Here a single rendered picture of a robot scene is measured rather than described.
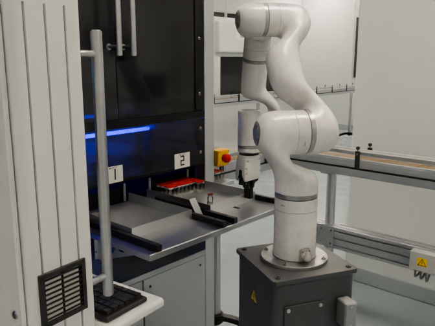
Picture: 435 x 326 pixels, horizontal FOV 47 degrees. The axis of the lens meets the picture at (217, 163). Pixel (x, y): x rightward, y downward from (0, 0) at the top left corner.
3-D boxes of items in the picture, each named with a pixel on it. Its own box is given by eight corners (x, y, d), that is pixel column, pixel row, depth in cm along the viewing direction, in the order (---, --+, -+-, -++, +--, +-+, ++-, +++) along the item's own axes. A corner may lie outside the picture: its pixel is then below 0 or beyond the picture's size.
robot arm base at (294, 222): (341, 265, 139) (344, 200, 135) (279, 275, 133) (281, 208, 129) (305, 242, 157) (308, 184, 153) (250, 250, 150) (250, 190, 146)
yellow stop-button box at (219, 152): (206, 164, 223) (206, 149, 222) (217, 162, 229) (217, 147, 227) (219, 167, 218) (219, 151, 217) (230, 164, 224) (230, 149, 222)
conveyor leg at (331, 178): (314, 304, 281) (320, 170, 265) (322, 299, 288) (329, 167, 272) (329, 310, 275) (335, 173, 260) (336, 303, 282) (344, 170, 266)
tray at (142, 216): (70, 216, 176) (69, 206, 175) (129, 200, 195) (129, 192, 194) (132, 239, 154) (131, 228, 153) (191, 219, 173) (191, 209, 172)
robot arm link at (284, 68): (278, 162, 139) (333, 160, 142) (291, 141, 128) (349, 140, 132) (250, 20, 160) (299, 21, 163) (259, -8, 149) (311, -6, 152)
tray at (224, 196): (146, 197, 200) (146, 189, 199) (192, 185, 219) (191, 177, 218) (210, 215, 178) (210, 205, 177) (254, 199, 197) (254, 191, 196)
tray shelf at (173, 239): (57, 225, 173) (57, 220, 172) (199, 187, 224) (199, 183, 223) (149, 261, 141) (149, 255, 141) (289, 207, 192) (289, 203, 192)
